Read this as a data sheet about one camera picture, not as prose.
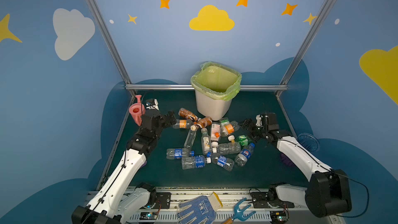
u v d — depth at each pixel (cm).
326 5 77
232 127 92
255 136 75
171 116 69
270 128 66
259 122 77
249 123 78
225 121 101
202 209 72
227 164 83
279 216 71
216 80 105
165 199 74
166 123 67
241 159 84
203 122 96
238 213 71
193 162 81
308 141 73
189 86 88
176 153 84
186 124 100
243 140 93
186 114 102
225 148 86
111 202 39
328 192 41
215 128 97
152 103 64
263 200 74
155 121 53
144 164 84
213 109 98
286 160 55
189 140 91
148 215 70
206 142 88
